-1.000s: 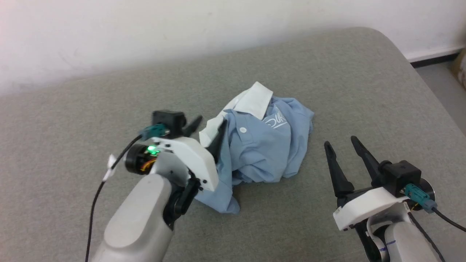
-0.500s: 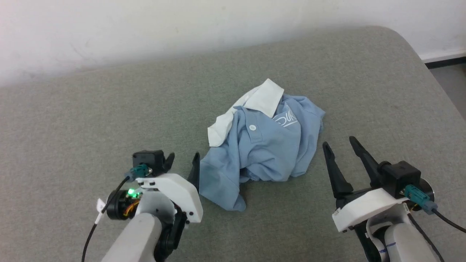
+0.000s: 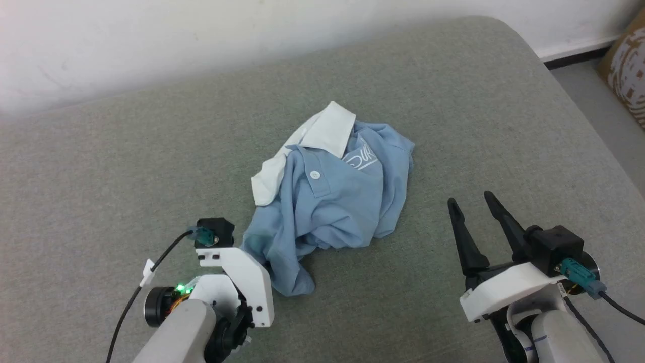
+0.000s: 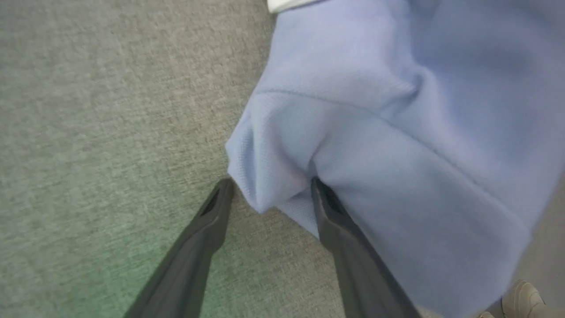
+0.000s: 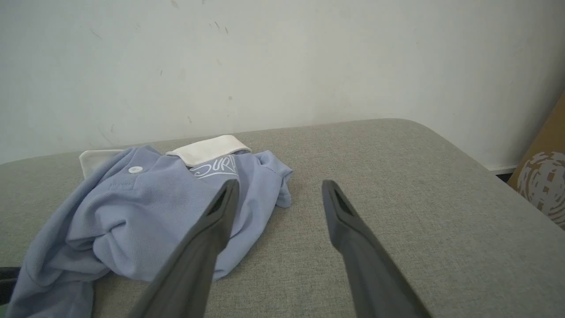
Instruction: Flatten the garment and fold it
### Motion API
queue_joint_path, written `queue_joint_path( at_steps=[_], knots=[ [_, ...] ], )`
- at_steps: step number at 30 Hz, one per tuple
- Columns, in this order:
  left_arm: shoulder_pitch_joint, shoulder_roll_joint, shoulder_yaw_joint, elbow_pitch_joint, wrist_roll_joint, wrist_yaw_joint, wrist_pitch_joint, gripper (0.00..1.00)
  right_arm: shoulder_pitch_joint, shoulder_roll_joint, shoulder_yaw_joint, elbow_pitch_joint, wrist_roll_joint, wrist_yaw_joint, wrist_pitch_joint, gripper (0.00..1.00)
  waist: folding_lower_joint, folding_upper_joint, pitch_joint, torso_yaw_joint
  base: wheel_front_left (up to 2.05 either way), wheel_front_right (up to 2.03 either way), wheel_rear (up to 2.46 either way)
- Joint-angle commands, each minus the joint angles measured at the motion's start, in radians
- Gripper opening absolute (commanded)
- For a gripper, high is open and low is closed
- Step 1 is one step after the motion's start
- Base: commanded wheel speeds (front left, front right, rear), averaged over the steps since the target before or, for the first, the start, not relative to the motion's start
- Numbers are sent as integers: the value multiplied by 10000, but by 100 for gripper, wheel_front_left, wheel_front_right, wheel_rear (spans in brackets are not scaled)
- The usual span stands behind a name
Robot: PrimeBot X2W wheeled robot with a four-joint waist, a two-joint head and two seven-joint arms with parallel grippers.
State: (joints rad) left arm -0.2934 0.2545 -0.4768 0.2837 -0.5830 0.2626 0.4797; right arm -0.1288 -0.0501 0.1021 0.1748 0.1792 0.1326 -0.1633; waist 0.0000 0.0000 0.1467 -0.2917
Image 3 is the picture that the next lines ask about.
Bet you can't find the light blue polo shirt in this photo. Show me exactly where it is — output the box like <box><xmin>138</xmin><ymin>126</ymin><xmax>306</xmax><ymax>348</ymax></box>
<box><xmin>241</xmin><ymin>101</ymin><xmax>416</xmax><ymax>297</ymax></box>

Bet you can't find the white black baseboard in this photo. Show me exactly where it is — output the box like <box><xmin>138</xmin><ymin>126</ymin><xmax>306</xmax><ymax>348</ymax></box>
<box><xmin>535</xmin><ymin>34</ymin><xmax>625</xmax><ymax>70</ymax></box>

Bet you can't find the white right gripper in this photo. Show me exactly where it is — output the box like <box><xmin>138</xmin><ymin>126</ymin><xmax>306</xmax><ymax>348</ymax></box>
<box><xmin>447</xmin><ymin>191</ymin><xmax>567</xmax><ymax>323</ymax></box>

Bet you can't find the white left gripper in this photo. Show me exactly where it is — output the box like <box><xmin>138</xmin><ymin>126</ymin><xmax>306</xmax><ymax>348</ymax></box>
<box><xmin>197</xmin><ymin>247</ymin><xmax>275</xmax><ymax>328</ymax></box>

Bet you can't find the grey-green fabric sofa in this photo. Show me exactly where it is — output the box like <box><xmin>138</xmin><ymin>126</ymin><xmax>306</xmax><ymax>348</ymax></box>
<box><xmin>0</xmin><ymin>15</ymin><xmax>645</xmax><ymax>363</ymax></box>

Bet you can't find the black right camera cable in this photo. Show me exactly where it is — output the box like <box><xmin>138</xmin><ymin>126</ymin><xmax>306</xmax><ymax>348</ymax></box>
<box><xmin>560</xmin><ymin>258</ymin><xmax>645</xmax><ymax>325</ymax></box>

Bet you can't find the black camera cable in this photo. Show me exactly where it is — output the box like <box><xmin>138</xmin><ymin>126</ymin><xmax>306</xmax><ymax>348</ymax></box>
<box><xmin>560</xmin><ymin>258</ymin><xmax>645</xmax><ymax>325</ymax></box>
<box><xmin>106</xmin><ymin>227</ymin><xmax>217</xmax><ymax>363</ymax></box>

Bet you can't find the brown printed cardboard box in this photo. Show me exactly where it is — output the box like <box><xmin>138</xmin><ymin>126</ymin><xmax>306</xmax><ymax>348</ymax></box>
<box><xmin>597</xmin><ymin>10</ymin><xmax>645</xmax><ymax>131</ymax></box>

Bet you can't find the black left camera cable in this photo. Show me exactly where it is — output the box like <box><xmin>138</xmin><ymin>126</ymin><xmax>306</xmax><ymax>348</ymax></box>
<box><xmin>106</xmin><ymin>227</ymin><xmax>217</xmax><ymax>363</ymax></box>

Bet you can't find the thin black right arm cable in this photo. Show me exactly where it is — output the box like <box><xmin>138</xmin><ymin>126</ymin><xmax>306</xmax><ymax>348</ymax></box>
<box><xmin>562</xmin><ymin>296</ymin><xmax>615</xmax><ymax>363</ymax></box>

